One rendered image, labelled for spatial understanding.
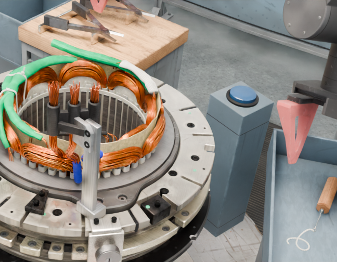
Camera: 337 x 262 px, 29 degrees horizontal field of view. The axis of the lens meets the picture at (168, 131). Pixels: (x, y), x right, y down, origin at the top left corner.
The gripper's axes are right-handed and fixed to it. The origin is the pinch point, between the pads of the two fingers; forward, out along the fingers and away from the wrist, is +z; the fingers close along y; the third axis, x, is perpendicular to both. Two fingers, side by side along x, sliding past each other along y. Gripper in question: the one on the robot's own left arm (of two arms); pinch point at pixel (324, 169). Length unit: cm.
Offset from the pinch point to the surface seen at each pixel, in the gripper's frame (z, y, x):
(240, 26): 6, -148, 199
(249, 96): -2.2, -20.6, 14.0
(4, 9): -5, -65, 1
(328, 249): 9.3, 2.7, 1.1
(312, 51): 10, -113, 211
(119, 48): -4.8, -39.0, 4.0
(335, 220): 7.3, 0.6, 5.7
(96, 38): -5.6, -41.9, 1.8
